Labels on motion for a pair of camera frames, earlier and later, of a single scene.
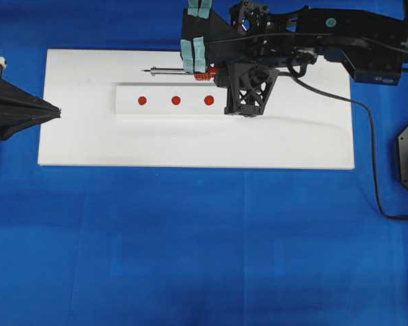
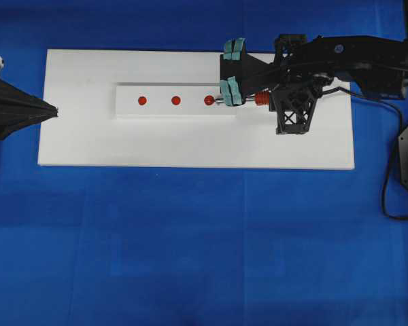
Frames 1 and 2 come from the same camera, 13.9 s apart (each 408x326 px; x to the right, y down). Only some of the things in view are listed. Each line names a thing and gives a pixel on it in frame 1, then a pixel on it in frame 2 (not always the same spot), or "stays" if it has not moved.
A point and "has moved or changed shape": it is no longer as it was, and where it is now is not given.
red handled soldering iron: [209, 75] has moved or changed shape
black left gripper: [9, 109] stays
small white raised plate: [170, 100] stays
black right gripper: [265, 44] to [295, 90]
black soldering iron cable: [372, 142] to [385, 104]
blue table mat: [189, 246] stays
